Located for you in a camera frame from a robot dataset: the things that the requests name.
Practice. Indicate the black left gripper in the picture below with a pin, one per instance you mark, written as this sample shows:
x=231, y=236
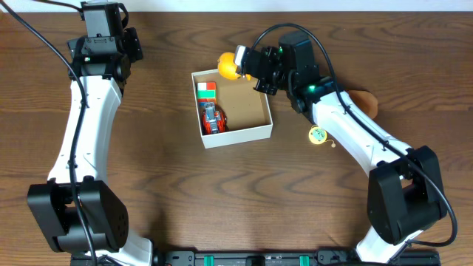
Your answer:
x=100, y=45

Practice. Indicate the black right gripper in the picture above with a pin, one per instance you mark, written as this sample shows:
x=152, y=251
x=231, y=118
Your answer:
x=264, y=86

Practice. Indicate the round wooden rattle toy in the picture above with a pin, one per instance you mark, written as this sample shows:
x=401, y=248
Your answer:
x=319, y=136

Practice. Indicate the brown plush toy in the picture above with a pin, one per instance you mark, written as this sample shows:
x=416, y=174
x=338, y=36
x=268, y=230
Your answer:
x=365, y=101

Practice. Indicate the multicoloured puzzle cube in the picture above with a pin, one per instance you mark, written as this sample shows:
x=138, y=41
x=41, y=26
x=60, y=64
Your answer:
x=206, y=93

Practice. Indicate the red toy truck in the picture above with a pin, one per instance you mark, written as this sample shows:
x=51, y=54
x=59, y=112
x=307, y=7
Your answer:
x=213, y=119

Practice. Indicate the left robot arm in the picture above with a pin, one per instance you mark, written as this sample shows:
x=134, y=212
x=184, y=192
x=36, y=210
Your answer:
x=76, y=210

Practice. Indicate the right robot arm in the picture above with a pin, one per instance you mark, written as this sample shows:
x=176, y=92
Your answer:
x=405, y=189

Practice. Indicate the white open cardboard box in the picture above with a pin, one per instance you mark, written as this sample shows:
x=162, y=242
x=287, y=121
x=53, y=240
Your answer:
x=247, y=111

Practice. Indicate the black mounting rail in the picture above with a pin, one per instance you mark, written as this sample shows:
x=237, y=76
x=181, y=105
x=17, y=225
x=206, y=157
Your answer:
x=319, y=258

